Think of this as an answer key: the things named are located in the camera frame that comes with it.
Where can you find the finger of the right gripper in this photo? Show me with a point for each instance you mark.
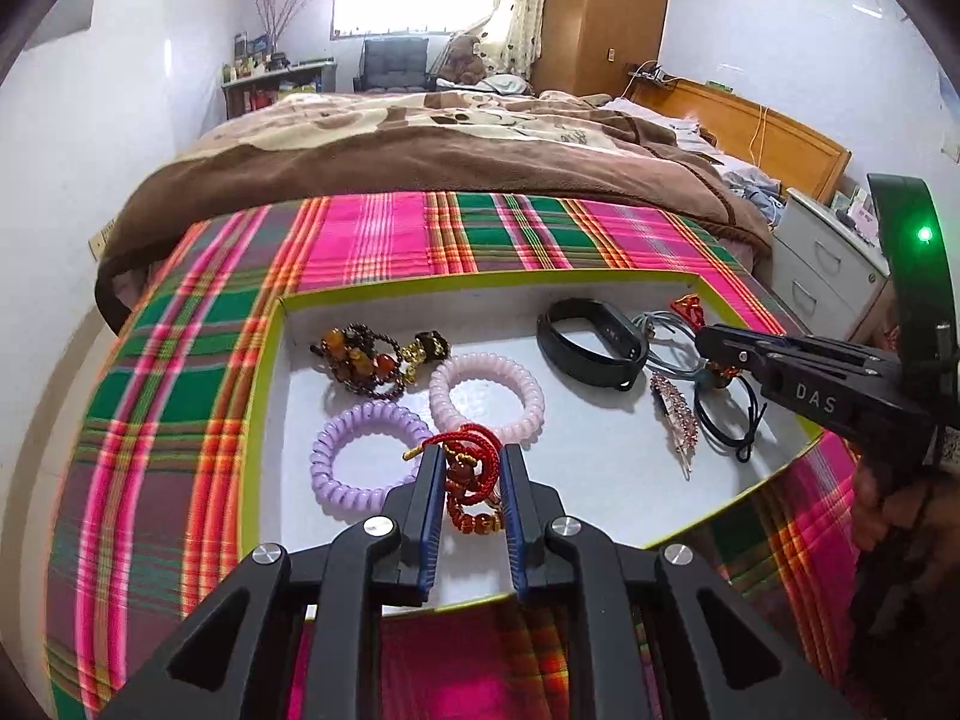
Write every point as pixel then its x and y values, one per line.
pixel 820 349
pixel 727 352

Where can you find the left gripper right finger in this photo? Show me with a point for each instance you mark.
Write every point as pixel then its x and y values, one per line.
pixel 529 509

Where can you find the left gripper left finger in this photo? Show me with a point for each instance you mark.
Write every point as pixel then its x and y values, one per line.
pixel 406 571

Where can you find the red knot ornament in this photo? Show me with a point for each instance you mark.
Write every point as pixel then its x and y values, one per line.
pixel 689 308

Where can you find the rhinestone hair clip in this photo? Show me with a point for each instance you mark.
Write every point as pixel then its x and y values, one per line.
pixel 682 425

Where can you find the black fitness band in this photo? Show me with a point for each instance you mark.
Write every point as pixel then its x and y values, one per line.
pixel 627 345

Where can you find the gold black charm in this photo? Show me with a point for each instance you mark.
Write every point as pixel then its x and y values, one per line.
pixel 425 348

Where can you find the right hand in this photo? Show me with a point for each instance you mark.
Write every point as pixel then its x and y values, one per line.
pixel 874 514

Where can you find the grey drawer nightstand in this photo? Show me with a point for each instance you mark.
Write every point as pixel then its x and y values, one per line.
pixel 835 284

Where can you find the wooden headboard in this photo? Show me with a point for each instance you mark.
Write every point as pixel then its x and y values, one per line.
pixel 788 150

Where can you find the pink green plaid cloth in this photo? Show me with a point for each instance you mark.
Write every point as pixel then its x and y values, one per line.
pixel 148 518

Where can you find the wooden wardrobe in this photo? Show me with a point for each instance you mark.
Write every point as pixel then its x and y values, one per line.
pixel 589 45

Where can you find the floral curtain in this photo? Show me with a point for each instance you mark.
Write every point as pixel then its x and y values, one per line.
pixel 511 39

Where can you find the brown teddy bear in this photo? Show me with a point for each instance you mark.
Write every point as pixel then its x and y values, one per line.
pixel 461 63

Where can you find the brown beige blanket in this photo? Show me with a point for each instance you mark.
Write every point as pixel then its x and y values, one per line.
pixel 309 145

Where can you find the black chair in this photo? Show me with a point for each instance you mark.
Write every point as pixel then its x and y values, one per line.
pixel 393 65

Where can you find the window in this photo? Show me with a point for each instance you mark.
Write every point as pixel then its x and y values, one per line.
pixel 374 18

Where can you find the cluttered shelf desk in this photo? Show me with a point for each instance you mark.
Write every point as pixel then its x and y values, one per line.
pixel 257 76

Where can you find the dried branches vase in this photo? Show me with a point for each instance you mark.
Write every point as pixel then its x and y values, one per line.
pixel 275 16

